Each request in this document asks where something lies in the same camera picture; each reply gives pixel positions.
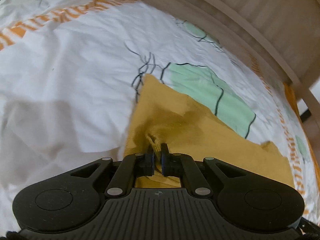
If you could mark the mustard yellow knit sweater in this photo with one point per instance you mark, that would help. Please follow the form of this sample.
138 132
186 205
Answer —
163 115

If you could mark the white patterned bed sheet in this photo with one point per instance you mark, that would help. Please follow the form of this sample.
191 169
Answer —
72 72

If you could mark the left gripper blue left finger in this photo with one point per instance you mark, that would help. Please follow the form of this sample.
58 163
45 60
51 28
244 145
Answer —
130 168

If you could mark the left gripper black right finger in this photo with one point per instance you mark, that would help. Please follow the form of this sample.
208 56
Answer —
186 169

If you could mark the beige wooden bed frame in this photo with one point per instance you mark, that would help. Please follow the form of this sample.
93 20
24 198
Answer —
284 33

